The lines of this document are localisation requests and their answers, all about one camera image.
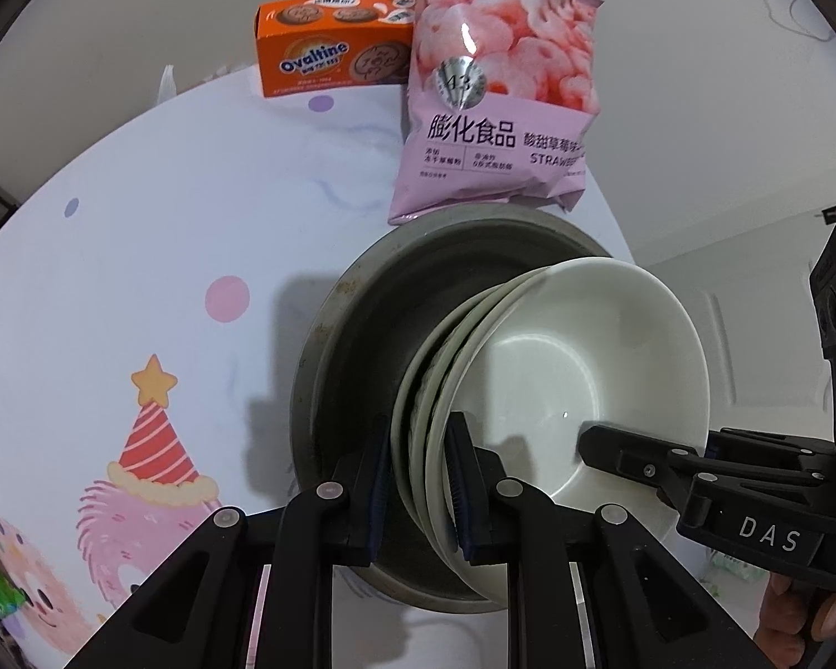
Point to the person's right hand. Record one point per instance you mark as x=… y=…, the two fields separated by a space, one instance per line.
x=780 y=613

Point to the pale green ceramic bowl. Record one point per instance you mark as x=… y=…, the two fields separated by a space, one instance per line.
x=409 y=380
x=435 y=376

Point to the steel bowl inside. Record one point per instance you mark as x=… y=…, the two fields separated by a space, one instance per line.
x=376 y=306

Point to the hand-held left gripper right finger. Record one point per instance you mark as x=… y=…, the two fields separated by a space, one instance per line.
x=460 y=488

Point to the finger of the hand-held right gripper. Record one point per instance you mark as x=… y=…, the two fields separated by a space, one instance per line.
x=773 y=453
x=627 y=456

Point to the cream ceramic bowl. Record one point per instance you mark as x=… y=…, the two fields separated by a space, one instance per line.
x=585 y=362

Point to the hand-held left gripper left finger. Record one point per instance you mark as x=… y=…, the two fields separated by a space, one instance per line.
x=380 y=481

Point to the white panel door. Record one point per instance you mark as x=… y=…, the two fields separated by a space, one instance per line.
x=738 y=362

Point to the pink snack bag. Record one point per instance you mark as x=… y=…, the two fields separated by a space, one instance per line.
x=501 y=83

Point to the orange cookie box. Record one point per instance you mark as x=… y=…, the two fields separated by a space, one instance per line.
x=320 y=49

